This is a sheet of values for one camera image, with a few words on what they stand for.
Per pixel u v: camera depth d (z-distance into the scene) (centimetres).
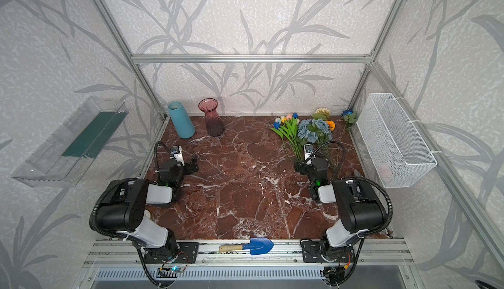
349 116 116
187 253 72
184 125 103
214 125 103
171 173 72
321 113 114
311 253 73
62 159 64
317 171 71
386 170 74
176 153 82
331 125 104
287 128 111
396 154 62
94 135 66
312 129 99
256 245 76
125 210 46
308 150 81
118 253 76
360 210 45
